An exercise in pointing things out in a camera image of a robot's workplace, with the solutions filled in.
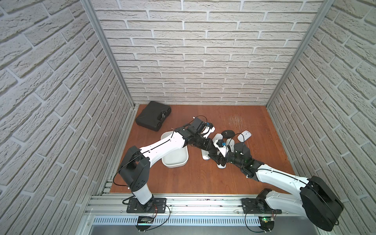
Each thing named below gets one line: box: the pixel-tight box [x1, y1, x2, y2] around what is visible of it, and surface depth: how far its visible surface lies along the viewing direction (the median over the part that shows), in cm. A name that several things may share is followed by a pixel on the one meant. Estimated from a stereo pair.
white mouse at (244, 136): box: [237, 130, 252, 143], surface depth 102 cm
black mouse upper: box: [221, 129, 236, 139], surface depth 102 cm
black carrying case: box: [135, 100, 172, 132], surface depth 109 cm
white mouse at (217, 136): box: [211, 133, 224, 143], surface depth 101 cm
